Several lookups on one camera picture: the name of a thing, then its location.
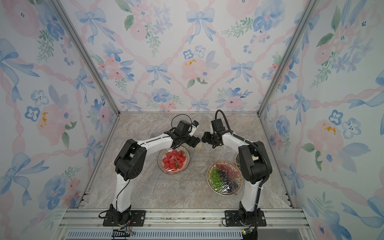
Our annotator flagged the cream plastic wrap dispenser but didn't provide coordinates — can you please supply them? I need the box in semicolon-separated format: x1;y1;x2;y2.
196;142;208;148

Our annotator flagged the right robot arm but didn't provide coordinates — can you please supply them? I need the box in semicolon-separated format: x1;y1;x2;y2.
202;119;272;227

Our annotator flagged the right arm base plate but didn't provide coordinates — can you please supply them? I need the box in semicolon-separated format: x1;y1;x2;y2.
224;209;267;227

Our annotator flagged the blue yellow-rimmed plate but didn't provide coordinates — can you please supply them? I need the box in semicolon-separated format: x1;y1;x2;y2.
235;154;241;171

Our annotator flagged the glass bowl of strawberries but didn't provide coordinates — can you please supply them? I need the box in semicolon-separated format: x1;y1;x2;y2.
158;146;190;175

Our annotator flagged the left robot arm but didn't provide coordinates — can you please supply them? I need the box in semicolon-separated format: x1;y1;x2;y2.
106;120;200;226

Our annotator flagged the aluminium front rail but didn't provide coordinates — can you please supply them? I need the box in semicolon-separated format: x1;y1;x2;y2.
53;209;315;240

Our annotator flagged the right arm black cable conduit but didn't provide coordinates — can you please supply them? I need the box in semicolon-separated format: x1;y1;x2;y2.
214;109;273;211

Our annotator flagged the plate of grapes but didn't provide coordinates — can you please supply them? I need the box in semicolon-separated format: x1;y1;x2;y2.
206;160;244;196

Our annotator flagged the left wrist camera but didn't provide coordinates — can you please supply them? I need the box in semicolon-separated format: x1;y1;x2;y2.
189;121;199;136

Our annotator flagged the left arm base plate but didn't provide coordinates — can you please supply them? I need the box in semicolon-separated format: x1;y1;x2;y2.
103;210;147;227

